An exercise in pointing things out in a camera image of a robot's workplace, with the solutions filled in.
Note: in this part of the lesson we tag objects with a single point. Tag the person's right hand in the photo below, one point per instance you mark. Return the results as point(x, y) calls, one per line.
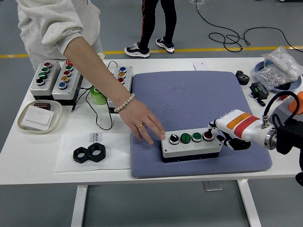
point(142, 116)

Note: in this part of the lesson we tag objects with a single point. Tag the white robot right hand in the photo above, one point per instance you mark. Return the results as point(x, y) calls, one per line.
point(243, 125)

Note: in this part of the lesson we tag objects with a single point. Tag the grey four-button control box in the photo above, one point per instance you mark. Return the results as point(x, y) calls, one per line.
point(53, 73)
point(189, 147)

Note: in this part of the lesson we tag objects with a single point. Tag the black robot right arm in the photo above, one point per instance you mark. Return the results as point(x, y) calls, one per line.
point(288, 142)

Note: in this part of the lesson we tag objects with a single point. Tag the person's right forearm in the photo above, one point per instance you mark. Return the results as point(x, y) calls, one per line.
point(99, 75)

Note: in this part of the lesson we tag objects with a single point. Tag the grey five-button control box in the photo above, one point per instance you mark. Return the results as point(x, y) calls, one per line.
point(71, 87)
point(126, 78)

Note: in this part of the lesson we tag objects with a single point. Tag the small black clip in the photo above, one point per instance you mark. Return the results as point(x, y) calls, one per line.
point(260, 102)

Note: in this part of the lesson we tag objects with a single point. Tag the black module green terminals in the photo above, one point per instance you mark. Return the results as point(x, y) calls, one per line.
point(259, 89)

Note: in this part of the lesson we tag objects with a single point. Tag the blue-grey padded mat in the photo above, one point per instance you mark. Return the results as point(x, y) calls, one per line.
point(184, 99)

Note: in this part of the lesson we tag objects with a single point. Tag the black gear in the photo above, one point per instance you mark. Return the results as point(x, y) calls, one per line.
point(243, 79)

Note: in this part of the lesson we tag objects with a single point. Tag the small red clip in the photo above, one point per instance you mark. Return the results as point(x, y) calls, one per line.
point(282, 97)

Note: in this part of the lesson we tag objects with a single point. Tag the green tape roll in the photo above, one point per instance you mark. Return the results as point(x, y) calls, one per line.
point(97, 98)

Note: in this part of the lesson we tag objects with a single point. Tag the black hex nut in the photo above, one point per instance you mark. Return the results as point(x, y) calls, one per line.
point(75, 157)
point(103, 153)

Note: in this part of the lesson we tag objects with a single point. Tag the orange cylinder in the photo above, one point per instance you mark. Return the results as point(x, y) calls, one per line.
point(294, 105)

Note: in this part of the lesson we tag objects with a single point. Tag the clear bag metal parts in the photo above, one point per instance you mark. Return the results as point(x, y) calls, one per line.
point(272, 75)

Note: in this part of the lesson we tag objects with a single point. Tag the blue plate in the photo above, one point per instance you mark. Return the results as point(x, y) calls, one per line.
point(297, 85)

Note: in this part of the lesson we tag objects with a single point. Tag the white card red mark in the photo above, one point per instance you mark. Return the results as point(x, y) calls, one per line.
point(200, 65)

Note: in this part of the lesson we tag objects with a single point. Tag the white table leg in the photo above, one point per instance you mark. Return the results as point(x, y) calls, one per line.
point(79, 208)
point(248, 203)

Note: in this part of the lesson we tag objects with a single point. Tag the translucent shallow tray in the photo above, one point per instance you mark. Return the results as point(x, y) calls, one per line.
point(56, 113)

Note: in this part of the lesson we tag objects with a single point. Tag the person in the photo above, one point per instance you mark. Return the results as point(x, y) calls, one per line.
point(47, 19)
point(169, 19)

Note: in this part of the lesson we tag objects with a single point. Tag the grey under-table bracket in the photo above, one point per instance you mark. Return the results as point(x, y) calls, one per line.
point(213, 186)

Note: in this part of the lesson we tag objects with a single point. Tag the dark red-black switch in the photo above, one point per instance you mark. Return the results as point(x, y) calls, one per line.
point(43, 105)

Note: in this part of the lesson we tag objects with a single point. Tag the white wall switch panel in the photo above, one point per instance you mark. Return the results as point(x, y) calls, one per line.
point(38, 117)

